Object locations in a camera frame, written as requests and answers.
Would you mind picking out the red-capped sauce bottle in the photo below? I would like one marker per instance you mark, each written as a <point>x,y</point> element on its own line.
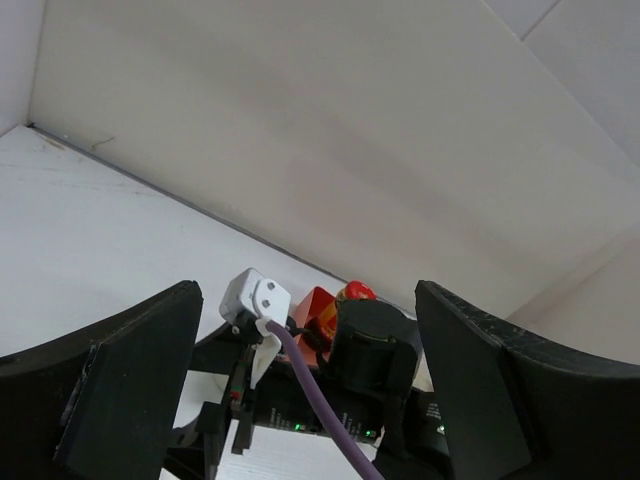
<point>350,294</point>

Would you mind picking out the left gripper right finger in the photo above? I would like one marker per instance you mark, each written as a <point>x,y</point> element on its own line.
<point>516,405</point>

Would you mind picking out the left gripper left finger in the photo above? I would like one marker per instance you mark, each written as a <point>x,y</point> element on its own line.
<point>100,402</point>

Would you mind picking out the red tray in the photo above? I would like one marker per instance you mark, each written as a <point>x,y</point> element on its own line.
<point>316,314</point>

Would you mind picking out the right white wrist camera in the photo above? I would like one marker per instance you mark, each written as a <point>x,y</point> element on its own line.
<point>250,301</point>

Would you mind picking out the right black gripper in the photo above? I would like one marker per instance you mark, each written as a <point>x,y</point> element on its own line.
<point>366,379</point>

